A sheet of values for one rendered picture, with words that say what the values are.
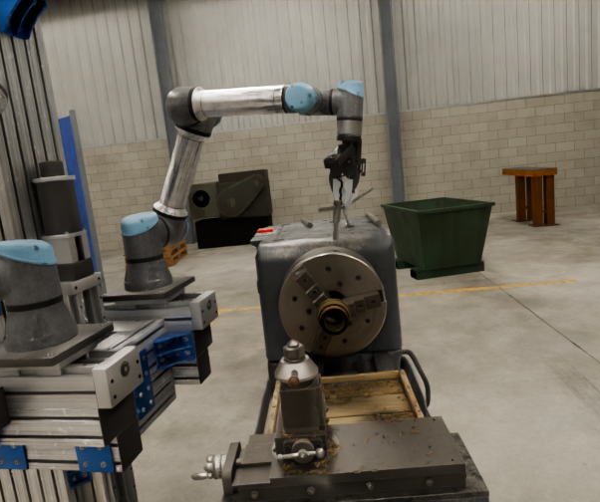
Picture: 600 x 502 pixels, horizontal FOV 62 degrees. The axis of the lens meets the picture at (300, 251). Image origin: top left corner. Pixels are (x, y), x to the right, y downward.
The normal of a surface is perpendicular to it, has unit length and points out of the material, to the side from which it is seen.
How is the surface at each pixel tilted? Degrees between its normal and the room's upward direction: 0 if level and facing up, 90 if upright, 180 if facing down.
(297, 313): 90
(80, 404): 90
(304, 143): 90
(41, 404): 90
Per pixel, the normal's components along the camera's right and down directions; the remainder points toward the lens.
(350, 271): -0.04, 0.17
